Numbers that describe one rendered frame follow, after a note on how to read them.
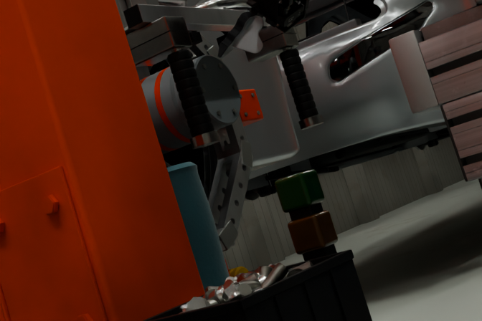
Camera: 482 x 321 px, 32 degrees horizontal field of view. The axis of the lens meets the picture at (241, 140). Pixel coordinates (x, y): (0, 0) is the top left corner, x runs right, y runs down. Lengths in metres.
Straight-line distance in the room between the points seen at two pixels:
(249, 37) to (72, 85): 0.49
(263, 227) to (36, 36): 8.41
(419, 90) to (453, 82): 0.04
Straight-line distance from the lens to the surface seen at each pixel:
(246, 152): 1.72
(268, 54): 1.57
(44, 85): 0.92
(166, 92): 1.43
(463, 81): 0.95
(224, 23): 1.45
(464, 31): 0.95
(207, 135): 1.25
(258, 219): 9.24
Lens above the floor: 0.64
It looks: 5 degrees up
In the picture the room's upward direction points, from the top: 18 degrees counter-clockwise
